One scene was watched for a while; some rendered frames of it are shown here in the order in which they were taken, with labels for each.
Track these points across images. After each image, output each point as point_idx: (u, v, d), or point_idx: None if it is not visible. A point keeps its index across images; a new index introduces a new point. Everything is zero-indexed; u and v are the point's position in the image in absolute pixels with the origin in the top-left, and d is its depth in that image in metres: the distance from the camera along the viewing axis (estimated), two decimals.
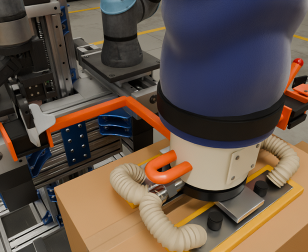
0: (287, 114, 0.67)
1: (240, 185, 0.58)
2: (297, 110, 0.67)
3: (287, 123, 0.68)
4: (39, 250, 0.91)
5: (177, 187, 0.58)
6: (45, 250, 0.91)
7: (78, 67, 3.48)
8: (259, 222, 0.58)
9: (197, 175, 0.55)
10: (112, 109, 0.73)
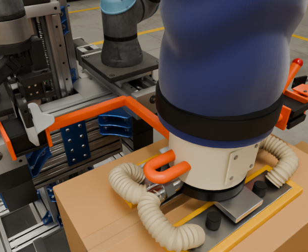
0: (286, 114, 0.67)
1: (239, 185, 0.58)
2: (296, 110, 0.67)
3: (286, 123, 0.68)
4: (39, 250, 0.91)
5: (176, 187, 0.57)
6: (45, 250, 0.91)
7: (78, 67, 3.48)
8: (257, 222, 0.58)
9: (195, 174, 0.55)
10: (111, 108, 0.73)
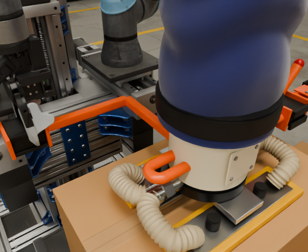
0: (287, 115, 0.67)
1: (239, 186, 0.58)
2: (297, 111, 0.66)
3: (287, 124, 0.68)
4: (39, 250, 0.91)
5: (176, 187, 0.57)
6: (45, 250, 0.91)
7: (78, 67, 3.48)
8: (257, 223, 0.57)
9: (195, 175, 0.54)
10: (111, 108, 0.72)
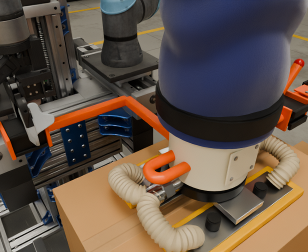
0: (288, 115, 0.67)
1: (239, 186, 0.58)
2: (297, 111, 0.66)
3: (287, 124, 0.68)
4: (39, 250, 0.91)
5: (176, 187, 0.57)
6: (45, 250, 0.91)
7: (78, 67, 3.48)
8: (257, 223, 0.57)
9: (195, 175, 0.54)
10: (111, 108, 0.72)
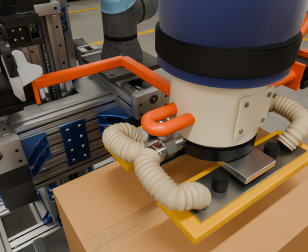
0: (300, 70, 0.60)
1: (248, 143, 0.52)
2: None
3: (299, 81, 0.62)
4: (39, 250, 0.91)
5: (178, 144, 0.51)
6: (45, 250, 0.91)
7: None
8: (269, 184, 0.51)
9: (200, 128, 0.48)
10: (106, 68, 0.66)
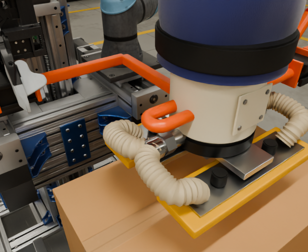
0: (298, 68, 0.61)
1: (247, 140, 0.53)
2: None
3: (297, 79, 0.63)
4: (39, 250, 0.91)
5: (178, 141, 0.52)
6: (45, 250, 0.91)
7: None
8: (267, 180, 0.52)
9: (199, 125, 0.49)
10: (107, 66, 0.67)
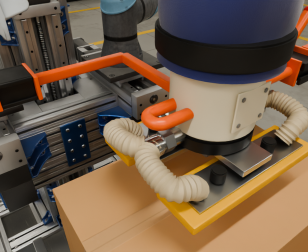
0: (297, 67, 0.62)
1: (246, 138, 0.53)
2: (307, 62, 0.61)
3: (296, 77, 0.63)
4: (39, 250, 0.91)
5: (177, 139, 0.52)
6: (45, 250, 0.91)
7: None
8: (266, 178, 0.53)
9: (199, 123, 0.50)
10: (107, 64, 0.67)
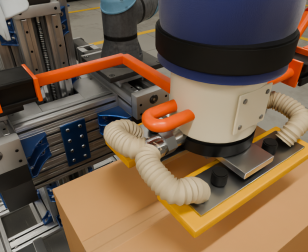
0: (298, 68, 0.61)
1: (247, 139, 0.53)
2: None
3: (297, 79, 0.63)
4: (39, 250, 0.91)
5: (178, 140, 0.52)
6: (45, 250, 0.91)
7: None
8: (268, 179, 0.52)
9: (200, 124, 0.49)
10: (107, 66, 0.67)
